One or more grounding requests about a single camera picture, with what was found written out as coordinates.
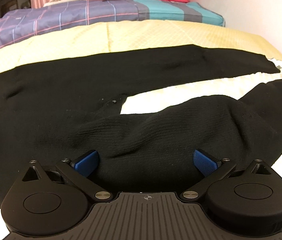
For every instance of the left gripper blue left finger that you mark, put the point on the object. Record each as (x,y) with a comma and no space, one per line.
(77,171)

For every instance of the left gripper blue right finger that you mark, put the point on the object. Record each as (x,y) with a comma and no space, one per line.
(212,169)

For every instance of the black knit pants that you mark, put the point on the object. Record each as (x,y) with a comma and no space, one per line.
(121,119)

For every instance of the yellow quilted blanket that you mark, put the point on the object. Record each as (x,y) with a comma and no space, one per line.
(136,55)

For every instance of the purple plaid folded duvet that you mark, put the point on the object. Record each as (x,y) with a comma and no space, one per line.
(21,24)

